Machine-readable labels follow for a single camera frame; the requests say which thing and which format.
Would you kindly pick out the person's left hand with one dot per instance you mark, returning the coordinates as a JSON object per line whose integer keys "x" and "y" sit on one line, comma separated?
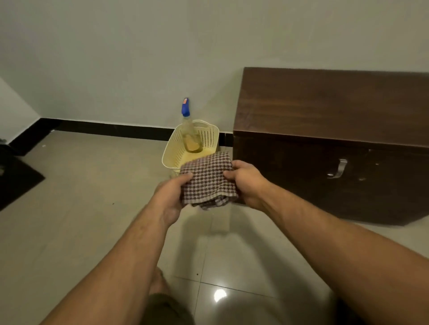
{"x": 167, "y": 200}

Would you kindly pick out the person's right hand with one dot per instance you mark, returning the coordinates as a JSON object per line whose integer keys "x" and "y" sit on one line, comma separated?
{"x": 248, "y": 187}

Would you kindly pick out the person's left thumb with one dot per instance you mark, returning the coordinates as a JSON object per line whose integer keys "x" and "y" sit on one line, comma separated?
{"x": 182, "y": 178}

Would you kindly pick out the person's right thumb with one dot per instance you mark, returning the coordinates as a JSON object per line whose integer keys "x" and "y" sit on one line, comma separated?
{"x": 232, "y": 175}

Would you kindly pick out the brown checkered cloth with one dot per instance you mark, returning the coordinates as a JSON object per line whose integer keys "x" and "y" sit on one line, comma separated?
{"x": 207, "y": 180}

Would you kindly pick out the person's left forearm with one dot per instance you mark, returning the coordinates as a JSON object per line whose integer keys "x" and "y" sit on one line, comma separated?
{"x": 110, "y": 268}

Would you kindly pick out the person's right forearm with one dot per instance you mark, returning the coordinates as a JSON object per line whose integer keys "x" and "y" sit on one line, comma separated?
{"x": 348, "y": 254}

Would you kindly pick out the cream plastic basket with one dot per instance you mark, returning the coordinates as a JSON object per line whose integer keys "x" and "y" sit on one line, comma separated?
{"x": 187, "y": 147}

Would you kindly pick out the spray bottle with blue nozzle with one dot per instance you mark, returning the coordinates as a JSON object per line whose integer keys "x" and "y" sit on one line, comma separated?
{"x": 190, "y": 134}

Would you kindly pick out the dark brown wooden cabinet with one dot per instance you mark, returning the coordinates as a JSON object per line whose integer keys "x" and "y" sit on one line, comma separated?
{"x": 331, "y": 140}

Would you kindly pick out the person's leg in olive shorts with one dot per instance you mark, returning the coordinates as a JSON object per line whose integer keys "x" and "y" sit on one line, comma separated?
{"x": 162, "y": 301}

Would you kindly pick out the dark floor mat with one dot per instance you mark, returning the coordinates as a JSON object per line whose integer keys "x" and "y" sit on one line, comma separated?
{"x": 15, "y": 180}

